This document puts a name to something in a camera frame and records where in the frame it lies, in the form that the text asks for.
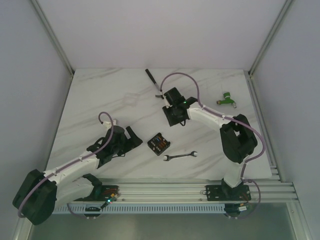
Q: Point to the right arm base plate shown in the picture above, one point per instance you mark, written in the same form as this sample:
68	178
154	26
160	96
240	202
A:
222	193

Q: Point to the aluminium frame rail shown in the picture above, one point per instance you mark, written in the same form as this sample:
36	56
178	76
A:
52	36

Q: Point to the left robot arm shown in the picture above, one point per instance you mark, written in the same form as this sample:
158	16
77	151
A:
43	192

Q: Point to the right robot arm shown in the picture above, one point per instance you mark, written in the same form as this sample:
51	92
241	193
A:
237	138

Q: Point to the black fuse box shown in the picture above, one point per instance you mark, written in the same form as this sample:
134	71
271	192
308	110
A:
158	144

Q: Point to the claw hammer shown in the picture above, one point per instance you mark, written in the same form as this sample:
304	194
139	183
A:
160	96

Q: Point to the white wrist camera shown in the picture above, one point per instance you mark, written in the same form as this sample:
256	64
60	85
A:
108	124
167	104

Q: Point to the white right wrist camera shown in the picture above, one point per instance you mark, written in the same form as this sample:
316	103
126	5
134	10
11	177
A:
167	104

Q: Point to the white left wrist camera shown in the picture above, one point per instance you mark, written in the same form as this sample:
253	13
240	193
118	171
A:
108	124

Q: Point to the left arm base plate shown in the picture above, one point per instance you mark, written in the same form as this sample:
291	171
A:
105	192

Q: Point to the slotted cable duct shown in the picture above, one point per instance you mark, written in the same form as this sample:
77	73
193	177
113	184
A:
151	208

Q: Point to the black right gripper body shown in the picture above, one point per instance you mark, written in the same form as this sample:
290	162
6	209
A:
171	116

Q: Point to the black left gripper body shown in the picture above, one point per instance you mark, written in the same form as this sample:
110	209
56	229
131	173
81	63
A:
129	141

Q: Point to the steel open-end wrench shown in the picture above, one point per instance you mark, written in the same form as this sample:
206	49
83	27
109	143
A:
167	158

